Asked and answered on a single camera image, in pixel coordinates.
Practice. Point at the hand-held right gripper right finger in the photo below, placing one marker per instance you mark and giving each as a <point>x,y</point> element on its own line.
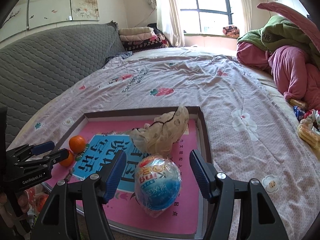
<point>201,175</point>

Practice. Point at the grey quilted headboard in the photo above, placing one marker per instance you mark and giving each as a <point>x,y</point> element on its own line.
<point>50,62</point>

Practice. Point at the orange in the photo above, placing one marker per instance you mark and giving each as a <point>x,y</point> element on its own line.
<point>67,160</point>
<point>77,143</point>

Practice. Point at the stack of folded blankets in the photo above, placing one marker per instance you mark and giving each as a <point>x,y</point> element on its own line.
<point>140,38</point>

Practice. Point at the cream curtain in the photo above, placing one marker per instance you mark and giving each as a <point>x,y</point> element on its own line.
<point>243,5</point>
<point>170,12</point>

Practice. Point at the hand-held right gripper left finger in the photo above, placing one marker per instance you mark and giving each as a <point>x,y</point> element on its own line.
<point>113,177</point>

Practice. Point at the shallow grey cardboard box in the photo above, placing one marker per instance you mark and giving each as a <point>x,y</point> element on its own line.
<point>207,140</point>

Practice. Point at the pile of snack wrappers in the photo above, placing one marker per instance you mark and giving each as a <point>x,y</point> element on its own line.
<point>300,111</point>

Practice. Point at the patterned cushion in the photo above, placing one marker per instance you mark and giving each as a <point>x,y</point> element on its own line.
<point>231,31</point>

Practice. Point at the beige mesh scrunchie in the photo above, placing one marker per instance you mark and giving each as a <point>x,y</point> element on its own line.
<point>165,132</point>

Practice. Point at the dark blue patterned cloth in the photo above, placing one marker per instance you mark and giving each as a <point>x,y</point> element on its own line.
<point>118,57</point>

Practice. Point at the yellow biscuit packet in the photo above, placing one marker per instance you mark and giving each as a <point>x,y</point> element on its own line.
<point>308,135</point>

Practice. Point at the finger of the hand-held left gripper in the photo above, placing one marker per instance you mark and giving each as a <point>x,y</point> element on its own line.
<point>43,147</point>
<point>55,156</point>

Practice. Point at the green blanket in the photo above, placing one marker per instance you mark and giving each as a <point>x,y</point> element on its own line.
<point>275,33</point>

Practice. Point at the person's left hand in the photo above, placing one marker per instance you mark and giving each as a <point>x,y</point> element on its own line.
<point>25,200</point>

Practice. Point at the pink quilt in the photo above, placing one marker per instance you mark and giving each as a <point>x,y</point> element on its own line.
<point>287,67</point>

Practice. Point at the blue toy egg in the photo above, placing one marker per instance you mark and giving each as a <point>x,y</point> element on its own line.
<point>155,190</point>

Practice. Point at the floral wall painting panel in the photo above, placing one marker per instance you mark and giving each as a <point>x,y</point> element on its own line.
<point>17,17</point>
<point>85,2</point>
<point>50,5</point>

